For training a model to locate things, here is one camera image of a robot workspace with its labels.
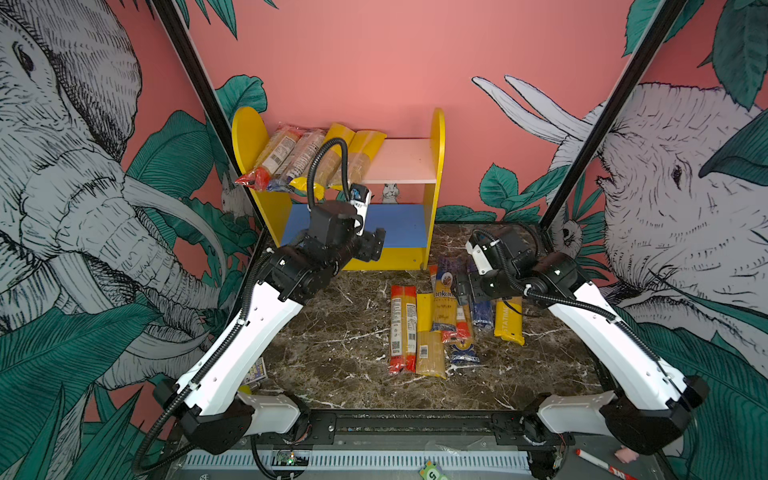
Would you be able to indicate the red-ended labelled spaghetti bag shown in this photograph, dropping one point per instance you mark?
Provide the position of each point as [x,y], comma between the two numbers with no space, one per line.
[463,326]

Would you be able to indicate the blue yellow crest spaghetti bag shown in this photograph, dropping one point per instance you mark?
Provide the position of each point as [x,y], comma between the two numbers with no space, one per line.
[463,353]

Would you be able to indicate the green white sticker tag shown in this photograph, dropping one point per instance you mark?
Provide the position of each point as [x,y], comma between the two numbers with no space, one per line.
[432,472]

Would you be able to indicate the pink eraser piece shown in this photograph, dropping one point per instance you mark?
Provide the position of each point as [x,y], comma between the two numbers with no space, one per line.
[626,455]

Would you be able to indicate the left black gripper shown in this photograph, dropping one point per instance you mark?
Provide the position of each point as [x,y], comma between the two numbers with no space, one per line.
[372,246]

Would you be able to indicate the yellow Pastatime spaghetti bag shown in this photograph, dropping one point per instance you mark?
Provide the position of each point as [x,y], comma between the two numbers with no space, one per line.
[509,320]

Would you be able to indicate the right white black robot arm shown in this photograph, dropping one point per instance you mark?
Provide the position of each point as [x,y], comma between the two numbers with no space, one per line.
[653,403]

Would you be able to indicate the white perforated vent strip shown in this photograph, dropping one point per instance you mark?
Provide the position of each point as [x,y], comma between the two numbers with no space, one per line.
[392,460]

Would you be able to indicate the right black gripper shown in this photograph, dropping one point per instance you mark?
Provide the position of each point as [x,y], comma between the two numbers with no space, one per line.
[474,281]

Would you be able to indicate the Ankara spaghetti bag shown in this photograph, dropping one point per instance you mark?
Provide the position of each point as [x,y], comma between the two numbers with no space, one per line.
[445,304]

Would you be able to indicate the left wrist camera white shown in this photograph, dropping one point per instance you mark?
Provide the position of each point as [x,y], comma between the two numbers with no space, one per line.
[361,198]

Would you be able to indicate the red white marker pen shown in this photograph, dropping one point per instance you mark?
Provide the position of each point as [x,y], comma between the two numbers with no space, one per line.
[603,465]

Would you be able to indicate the blue yellow-ended spaghetti bag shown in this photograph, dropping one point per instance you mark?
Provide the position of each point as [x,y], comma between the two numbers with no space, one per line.
[298,160]

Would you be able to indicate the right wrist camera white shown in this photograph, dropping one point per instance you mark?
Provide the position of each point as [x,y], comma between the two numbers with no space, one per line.
[483,255]

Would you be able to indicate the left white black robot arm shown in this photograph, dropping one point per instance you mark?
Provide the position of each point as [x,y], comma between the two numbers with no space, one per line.
[204,408]

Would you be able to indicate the blue Barilla spaghetti box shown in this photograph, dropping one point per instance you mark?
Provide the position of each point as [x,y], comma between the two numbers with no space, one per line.
[482,314]

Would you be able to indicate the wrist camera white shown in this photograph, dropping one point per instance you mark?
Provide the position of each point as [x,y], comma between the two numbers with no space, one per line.
[483,255]
[361,198]

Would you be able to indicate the small colourful card box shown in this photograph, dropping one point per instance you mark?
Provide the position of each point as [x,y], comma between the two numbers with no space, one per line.
[256,373]

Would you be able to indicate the yellow shelf pink blue boards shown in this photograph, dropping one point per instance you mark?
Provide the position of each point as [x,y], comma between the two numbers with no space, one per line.
[409,227]

